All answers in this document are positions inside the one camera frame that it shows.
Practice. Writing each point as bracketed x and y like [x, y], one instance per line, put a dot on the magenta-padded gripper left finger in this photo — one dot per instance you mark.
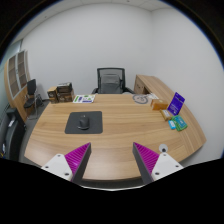
[76, 160]

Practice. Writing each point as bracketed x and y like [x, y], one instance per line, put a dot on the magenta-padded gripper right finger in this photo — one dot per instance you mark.
[146, 160]

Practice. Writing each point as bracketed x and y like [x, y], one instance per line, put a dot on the black computer mouse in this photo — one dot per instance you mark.
[83, 122]

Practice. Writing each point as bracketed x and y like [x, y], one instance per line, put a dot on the dark grey mouse pad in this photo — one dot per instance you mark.
[96, 122]

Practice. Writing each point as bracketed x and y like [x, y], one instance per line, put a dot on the small blue package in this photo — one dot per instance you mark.
[172, 124]

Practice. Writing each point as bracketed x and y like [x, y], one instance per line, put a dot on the small tan box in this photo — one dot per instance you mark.
[166, 115]

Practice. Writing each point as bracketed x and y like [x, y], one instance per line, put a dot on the green package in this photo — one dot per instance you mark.
[180, 123]

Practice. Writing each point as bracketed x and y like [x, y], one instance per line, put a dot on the orange cardboard box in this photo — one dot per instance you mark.
[159, 105]

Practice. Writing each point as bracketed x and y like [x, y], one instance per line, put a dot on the white printed leaflet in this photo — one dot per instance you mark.
[84, 98]

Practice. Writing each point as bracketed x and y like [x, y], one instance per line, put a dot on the purple card package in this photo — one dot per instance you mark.
[176, 104]

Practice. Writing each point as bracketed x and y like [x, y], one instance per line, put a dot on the large brown cardboard box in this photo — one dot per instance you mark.
[66, 96]

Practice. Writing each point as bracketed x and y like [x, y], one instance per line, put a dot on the small brown cardboard box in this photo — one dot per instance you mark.
[52, 95]

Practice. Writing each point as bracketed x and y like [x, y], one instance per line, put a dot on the black padded office chair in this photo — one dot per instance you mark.
[11, 133]

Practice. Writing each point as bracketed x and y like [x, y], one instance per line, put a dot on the black product box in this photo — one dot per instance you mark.
[64, 87]

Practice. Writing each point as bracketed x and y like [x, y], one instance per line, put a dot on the wooden side desk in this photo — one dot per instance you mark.
[150, 85]

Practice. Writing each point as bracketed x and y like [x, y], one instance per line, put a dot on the small black chair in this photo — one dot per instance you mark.
[31, 87]

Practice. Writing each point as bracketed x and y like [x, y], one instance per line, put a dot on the black mesh office chair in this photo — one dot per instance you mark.
[111, 81]

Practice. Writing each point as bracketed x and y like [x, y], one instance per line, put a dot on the wooden shelf unit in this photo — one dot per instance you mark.
[15, 80]

